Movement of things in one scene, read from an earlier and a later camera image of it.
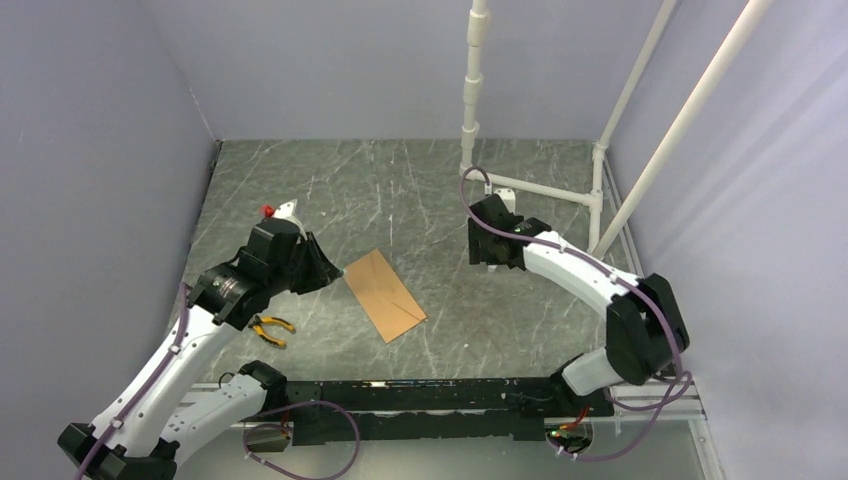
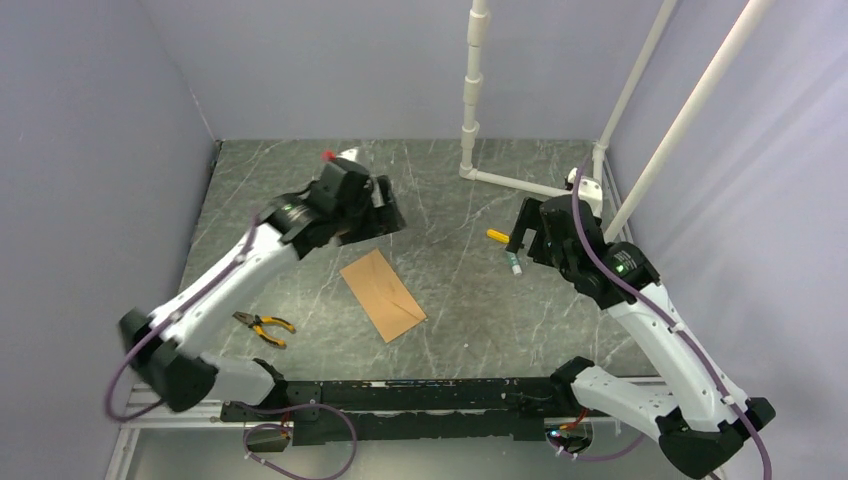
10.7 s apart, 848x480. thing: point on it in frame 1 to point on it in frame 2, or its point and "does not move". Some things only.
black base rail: (396, 412) does not move
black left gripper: (322, 271) to (390, 219)
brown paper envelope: (386, 300) does not move
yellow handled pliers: (256, 325) does not move
